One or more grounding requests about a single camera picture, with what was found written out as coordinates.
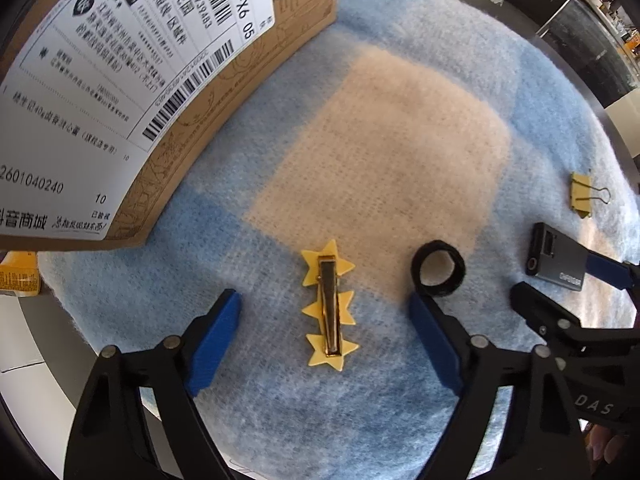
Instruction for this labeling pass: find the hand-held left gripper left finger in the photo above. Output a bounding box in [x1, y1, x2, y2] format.
[62, 289, 242, 480]

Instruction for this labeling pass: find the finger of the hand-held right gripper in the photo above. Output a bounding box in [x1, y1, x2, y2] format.
[509, 281, 640, 357]
[584, 251, 640, 302]

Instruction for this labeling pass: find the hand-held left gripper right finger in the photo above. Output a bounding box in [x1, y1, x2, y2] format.
[408, 293, 590, 480]

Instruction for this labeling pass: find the small dark grey device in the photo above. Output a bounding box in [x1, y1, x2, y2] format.
[523, 222, 589, 292]

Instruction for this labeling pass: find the yellow star hair clip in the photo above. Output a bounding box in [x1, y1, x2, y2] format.
[300, 239, 360, 373]

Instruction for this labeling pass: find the dark round desktop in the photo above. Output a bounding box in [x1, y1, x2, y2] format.
[15, 0, 640, 461]

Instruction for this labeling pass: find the person's right hand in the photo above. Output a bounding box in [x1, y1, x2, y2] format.
[582, 422, 633, 480]

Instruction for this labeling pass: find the yellow binder clip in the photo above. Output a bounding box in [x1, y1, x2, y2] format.
[570, 170, 612, 220]

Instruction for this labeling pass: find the yellow packet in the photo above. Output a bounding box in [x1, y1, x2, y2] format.
[0, 251, 42, 297]

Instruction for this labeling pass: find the blue and beige checked blanket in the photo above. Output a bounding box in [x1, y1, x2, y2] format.
[37, 0, 640, 480]

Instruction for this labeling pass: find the black glass cabinet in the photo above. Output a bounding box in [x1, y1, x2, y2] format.
[537, 0, 640, 109]

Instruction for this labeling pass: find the cardboard box with white label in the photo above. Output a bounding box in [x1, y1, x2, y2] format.
[0, 0, 343, 253]

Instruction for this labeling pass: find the black fabric strap loop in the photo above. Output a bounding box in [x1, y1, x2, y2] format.
[411, 240, 467, 298]

